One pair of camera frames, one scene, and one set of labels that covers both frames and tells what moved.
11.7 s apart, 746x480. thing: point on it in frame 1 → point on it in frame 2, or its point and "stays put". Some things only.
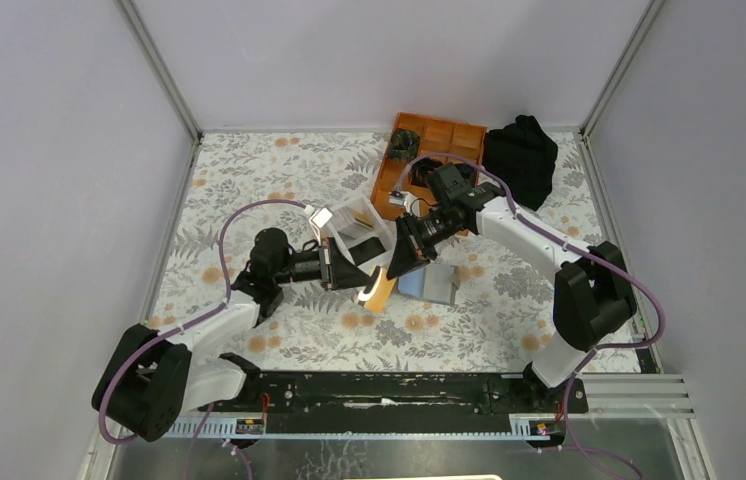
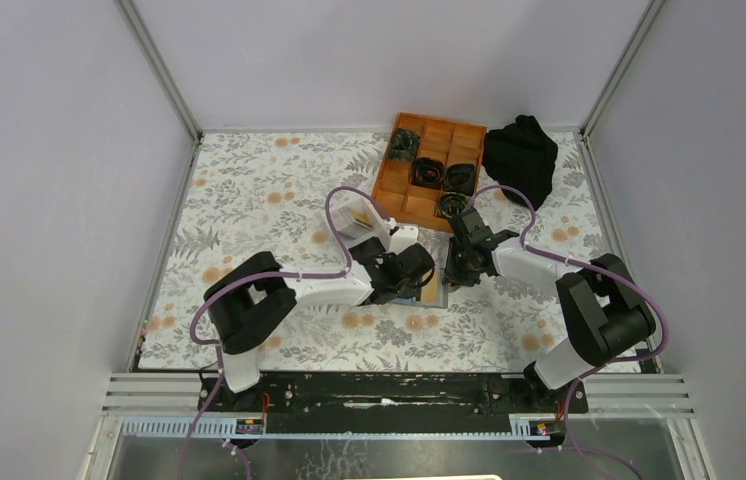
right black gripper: [404, 256] → [452, 275]
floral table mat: [242, 186] stays put
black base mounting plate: [405, 394] stays put
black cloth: [523, 155] stays put
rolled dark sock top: [403, 145] stays put
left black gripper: [336, 271] → [409, 291]
